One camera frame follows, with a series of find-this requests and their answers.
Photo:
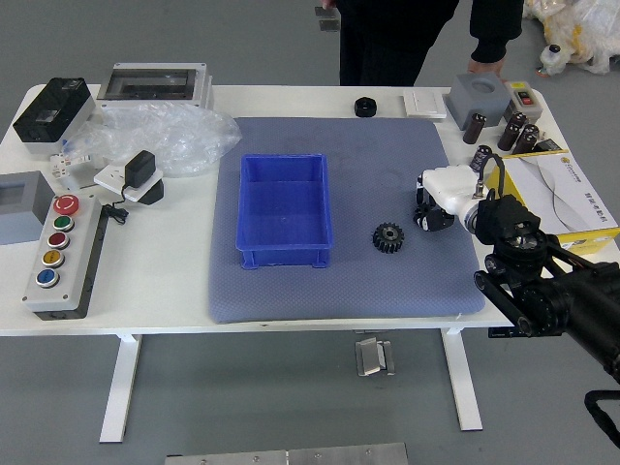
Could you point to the person's left hand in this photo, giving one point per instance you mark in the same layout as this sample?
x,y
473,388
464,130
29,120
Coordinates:
x,y
484,69

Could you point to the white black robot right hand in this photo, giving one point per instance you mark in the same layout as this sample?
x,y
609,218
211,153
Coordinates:
x,y
448,186

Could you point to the small black gear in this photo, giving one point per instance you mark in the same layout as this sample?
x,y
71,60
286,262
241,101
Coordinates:
x,y
418,208

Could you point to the big black gear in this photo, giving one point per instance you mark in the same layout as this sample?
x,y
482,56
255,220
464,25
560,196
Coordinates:
x,y
389,237

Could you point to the person's left forearm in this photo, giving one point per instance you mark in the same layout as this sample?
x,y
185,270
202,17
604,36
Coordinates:
x,y
494,34

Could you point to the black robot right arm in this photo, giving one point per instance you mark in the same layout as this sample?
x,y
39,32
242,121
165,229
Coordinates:
x,y
557,295

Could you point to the yellow white cardboard box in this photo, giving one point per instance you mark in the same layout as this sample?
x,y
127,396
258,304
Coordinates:
x,y
557,184

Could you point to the black round nut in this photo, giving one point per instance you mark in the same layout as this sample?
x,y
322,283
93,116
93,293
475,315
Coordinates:
x,y
364,107

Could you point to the blue plastic box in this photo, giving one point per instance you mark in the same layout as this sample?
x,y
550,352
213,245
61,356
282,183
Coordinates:
x,y
283,184

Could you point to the clear-cover distribution box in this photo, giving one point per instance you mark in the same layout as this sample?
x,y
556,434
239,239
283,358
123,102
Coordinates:
x,y
150,82

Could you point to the grey five-button control box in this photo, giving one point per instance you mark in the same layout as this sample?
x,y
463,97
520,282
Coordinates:
x,y
48,300

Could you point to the grey block with round recess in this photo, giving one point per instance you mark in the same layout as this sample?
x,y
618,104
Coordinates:
x,y
477,102

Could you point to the black capacitor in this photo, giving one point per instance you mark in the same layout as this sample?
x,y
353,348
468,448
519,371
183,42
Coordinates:
x,y
480,155

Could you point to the white bottle black cap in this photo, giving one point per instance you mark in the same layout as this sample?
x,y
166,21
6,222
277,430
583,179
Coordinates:
x,y
554,58

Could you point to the small black component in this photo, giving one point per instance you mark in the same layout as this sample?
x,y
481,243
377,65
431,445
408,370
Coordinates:
x,y
549,146

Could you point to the person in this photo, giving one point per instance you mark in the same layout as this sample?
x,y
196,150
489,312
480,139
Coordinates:
x,y
387,39

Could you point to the yellowish plastic bag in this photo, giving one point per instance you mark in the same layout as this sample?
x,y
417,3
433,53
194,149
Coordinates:
x,y
591,29

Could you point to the grey-blue foam mat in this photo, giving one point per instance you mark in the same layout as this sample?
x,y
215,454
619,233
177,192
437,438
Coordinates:
x,y
387,290

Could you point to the black table control panel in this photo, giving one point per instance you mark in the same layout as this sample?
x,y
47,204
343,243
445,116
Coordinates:
x,y
499,332

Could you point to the grey floor socket plate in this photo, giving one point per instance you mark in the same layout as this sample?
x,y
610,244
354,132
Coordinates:
x,y
328,25
325,12

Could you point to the white table leg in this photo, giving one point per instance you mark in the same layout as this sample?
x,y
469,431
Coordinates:
x,y
121,387
465,402

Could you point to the clear plastic bag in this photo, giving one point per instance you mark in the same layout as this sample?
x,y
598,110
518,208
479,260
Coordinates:
x,y
184,131

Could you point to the black power adapter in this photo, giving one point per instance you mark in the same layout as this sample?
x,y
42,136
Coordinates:
x,y
139,167

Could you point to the white power socket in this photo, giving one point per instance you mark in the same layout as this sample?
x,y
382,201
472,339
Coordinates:
x,y
109,176

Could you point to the white terminal connector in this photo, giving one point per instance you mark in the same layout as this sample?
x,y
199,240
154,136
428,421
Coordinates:
x,y
63,164

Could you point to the grey two-button switch box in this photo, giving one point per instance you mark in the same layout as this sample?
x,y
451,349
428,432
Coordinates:
x,y
533,109

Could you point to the white wall switch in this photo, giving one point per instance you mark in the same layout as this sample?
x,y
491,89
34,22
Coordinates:
x,y
425,102

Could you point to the metal floor bracket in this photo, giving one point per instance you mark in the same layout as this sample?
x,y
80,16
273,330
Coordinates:
x,y
368,358

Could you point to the black and grey enclosure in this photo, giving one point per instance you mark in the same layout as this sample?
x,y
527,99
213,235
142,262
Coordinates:
x,y
53,109

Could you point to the grey enclosure with window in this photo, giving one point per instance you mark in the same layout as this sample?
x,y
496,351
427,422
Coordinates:
x,y
19,223

